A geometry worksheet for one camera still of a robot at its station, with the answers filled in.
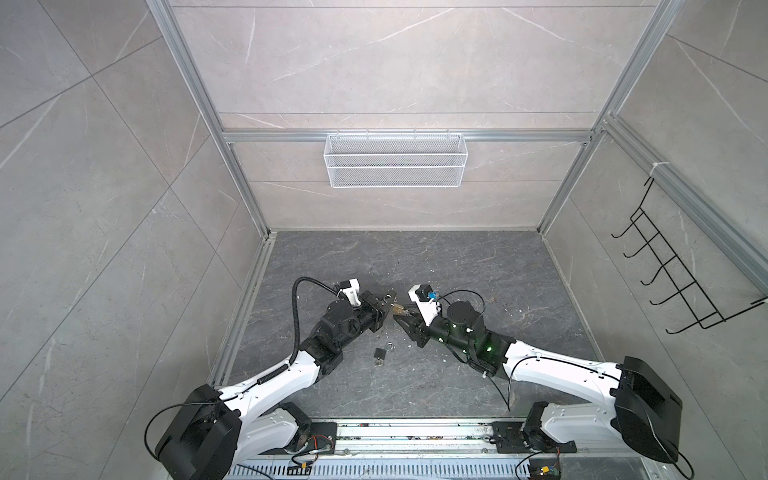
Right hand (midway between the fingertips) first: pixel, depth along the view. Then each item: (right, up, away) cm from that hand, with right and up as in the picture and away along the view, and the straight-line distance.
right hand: (399, 310), depth 75 cm
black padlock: (-5, -15, +12) cm, 20 cm away
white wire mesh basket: (0, +47, +25) cm, 53 cm away
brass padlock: (0, 0, -2) cm, 2 cm away
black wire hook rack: (+62, +7, -12) cm, 63 cm away
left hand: (0, +6, -1) cm, 6 cm away
